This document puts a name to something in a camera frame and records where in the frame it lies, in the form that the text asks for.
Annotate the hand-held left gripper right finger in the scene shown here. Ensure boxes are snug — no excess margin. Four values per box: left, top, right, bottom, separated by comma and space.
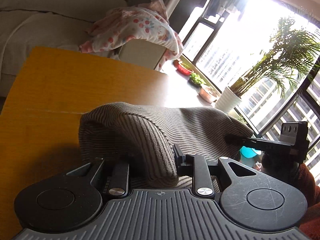
172, 143, 261, 200

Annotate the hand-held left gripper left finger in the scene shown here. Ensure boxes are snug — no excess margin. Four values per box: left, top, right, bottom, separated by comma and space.
66, 157, 130, 197

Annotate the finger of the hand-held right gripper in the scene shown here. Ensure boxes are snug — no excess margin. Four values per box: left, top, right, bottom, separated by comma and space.
226, 134, 282, 153

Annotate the striped grey sweater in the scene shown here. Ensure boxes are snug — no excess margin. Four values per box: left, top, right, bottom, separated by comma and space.
78, 102, 254, 188

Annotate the person's right forearm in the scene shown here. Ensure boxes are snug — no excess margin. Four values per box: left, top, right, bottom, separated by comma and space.
297, 164, 320, 240

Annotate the person's right hand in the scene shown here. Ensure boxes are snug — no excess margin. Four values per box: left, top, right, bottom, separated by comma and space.
261, 152, 301, 188

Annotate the teal plastic bowl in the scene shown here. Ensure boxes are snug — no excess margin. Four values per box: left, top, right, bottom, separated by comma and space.
239, 146, 262, 159

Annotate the pink plant pot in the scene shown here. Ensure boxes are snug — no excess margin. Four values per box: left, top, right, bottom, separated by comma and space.
199, 84, 221, 103

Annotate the green palm plant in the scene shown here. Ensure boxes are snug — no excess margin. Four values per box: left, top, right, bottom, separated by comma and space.
230, 7, 320, 98

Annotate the leafy green potted plant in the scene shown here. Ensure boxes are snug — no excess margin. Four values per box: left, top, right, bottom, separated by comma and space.
189, 72, 207, 88

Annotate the red bowl planter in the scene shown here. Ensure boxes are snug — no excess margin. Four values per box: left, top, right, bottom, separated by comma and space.
177, 62, 195, 76

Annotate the beige armchair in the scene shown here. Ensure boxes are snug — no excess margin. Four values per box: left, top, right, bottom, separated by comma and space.
117, 39, 167, 72

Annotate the floral printed blanket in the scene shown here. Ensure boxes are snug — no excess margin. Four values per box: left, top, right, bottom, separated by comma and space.
79, 0, 184, 65

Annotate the grey sofa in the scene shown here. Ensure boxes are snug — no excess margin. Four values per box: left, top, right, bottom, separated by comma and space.
0, 0, 128, 98

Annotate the black window frame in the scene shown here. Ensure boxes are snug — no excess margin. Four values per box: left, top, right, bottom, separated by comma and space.
180, 0, 320, 170

